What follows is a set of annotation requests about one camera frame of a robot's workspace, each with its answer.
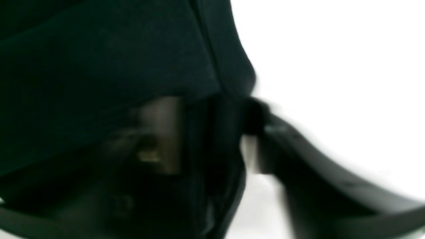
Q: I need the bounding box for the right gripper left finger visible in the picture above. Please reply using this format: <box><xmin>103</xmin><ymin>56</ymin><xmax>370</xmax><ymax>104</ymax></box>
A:
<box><xmin>101</xmin><ymin>96</ymin><xmax>183</xmax><ymax>175</ymax></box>

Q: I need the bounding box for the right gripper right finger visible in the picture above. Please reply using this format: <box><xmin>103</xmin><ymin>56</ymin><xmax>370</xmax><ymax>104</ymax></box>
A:
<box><xmin>243</xmin><ymin>98</ymin><xmax>425</xmax><ymax>239</ymax></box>

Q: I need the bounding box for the black t-shirt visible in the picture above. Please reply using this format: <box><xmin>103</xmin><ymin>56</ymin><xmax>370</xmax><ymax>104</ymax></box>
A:
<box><xmin>0</xmin><ymin>0</ymin><xmax>256</xmax><ymax>239</ymax></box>

